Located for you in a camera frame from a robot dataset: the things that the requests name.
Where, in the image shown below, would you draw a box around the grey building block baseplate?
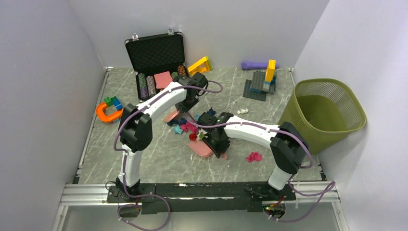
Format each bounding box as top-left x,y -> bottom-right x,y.
242,71 -> 277,102

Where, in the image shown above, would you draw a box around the olive green mesh wastebasket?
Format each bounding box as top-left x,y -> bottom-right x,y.
278,78 -> 367,154

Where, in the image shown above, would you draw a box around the pink paper scrap front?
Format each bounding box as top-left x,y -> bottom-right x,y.
246,152 -> 263,163

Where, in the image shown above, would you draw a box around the purple cylinder toy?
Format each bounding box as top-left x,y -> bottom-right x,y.
241,61 -> 268,70

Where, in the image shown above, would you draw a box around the light blue paper scrap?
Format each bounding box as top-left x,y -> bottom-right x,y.
174,125 -> 184,134

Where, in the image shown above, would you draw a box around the yellow triangular toy block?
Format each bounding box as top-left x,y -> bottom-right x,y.
188,56 -> 212,76

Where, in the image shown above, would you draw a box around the red paper scrap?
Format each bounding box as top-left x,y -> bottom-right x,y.
189,133 -> 198,141

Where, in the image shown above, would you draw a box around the pink plastic dustpan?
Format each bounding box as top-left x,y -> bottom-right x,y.
187,141 -> 214,158

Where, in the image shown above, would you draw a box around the yellow tall building block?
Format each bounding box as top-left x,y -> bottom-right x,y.
264,60 -> 276,84

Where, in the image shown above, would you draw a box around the black poker chip case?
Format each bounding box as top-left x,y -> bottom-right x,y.
124,29 -> 189,102

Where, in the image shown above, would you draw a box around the pink hand brush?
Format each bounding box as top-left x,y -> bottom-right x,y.
162,110 -> 184,123

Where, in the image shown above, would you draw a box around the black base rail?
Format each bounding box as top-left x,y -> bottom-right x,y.
106,181 -> 296,215

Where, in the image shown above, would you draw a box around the orange plastic ring toy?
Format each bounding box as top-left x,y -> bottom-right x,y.
95,102 -> 124,123

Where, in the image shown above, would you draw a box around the pink card in case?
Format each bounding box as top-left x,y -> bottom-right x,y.
153,71 -> 173,89

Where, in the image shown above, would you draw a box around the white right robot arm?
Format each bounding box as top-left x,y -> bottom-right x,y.
197,112 -> 311,200

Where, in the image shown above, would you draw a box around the green and blue blocks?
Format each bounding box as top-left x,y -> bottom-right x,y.
103,96 -> 123,110

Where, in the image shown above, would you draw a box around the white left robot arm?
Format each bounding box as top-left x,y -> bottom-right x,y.
114,73 -> 208,202

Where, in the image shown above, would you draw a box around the magenta paper scrap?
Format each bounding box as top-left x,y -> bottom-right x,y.
180,122 -> 199,134

